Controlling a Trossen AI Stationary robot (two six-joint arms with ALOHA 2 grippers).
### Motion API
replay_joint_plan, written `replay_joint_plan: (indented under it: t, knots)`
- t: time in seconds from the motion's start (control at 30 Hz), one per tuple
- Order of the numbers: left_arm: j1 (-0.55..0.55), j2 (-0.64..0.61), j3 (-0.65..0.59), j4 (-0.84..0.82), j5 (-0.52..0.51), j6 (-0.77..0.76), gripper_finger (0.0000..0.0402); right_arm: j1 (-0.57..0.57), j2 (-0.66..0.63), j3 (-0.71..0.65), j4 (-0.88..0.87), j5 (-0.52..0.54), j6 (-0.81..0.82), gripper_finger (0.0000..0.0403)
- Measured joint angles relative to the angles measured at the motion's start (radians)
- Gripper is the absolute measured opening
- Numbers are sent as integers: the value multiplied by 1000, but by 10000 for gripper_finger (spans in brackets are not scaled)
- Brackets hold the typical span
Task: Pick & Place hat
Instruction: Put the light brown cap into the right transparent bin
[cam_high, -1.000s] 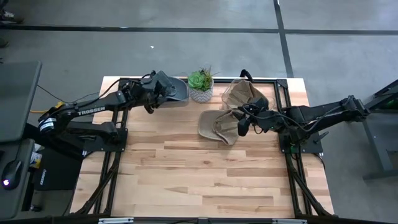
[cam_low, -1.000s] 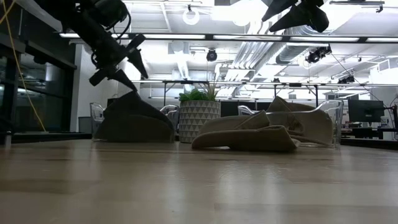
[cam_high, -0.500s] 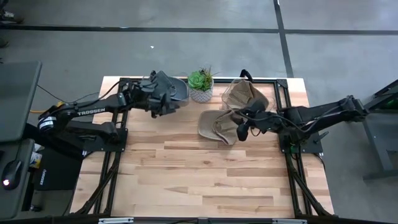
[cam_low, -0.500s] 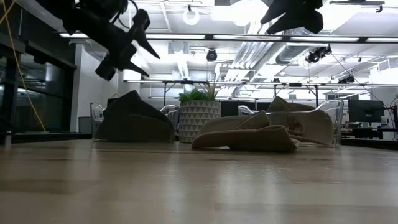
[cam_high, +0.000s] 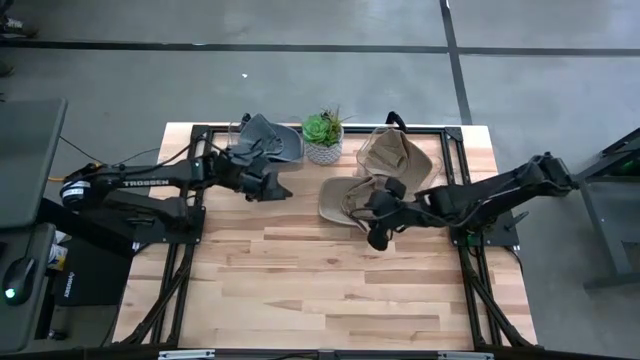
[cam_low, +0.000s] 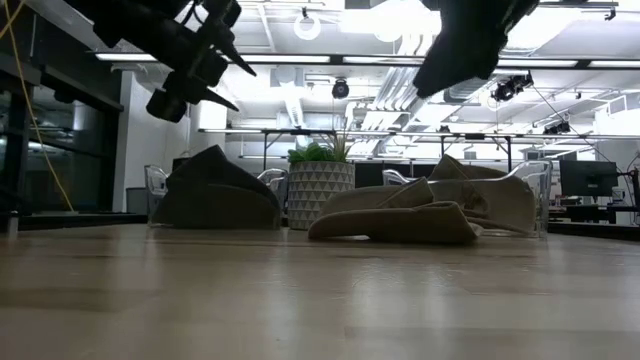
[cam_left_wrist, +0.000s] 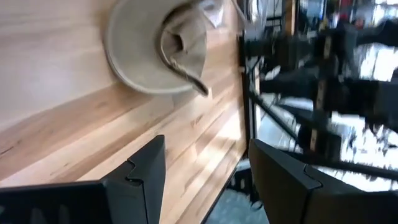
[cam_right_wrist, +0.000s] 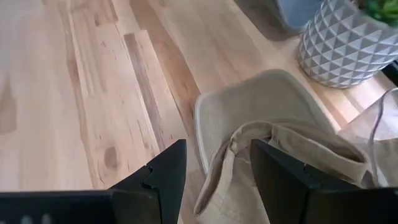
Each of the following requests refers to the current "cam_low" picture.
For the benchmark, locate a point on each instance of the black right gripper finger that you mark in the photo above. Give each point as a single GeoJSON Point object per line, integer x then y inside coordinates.
{"type": "Point", "coordinates": [460, 55]}

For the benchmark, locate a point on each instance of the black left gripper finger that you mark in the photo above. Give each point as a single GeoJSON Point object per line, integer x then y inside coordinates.
{"type": "Point", "coordinates": [170, 102]}
{"type": "Point", "coordinates": [230, 50]}

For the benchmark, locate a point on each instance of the black ceiling spotlight cluster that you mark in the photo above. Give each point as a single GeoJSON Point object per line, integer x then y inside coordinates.
{"type": "Point", "coordinates": [510, 89]}

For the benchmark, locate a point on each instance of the clear plastic bin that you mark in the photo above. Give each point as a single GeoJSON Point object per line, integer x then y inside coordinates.
{"type": "Point", "coordinates": [542, 200]}
{"type": "Point", "coordinates": [155, 180]}

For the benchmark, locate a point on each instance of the grey waste bin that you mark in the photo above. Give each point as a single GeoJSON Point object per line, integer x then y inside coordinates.
{"type": "Point", "coordinates": [136, 200]}

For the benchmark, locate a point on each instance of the succulent in patterned white pot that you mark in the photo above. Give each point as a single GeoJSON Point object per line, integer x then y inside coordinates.
{"type": "Point", "coordinates": [320, 195]}

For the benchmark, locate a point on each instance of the large black monitor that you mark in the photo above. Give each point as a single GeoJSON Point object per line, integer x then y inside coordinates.
{"type": "Point", "coordinates": [587, 177]}

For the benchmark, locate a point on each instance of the black background rig frame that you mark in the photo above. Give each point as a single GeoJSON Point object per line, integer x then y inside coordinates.
{"type": "Point", "coordinates": [509, 150]}

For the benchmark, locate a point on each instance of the round black ceiling camera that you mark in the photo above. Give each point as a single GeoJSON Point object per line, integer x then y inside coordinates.
{"type": "Point", "coordinates": [340, 89]}

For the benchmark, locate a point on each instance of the black aluminium table frame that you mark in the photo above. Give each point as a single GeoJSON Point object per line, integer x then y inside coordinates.
{"type": "Point", "coordinates": [75, 220]}

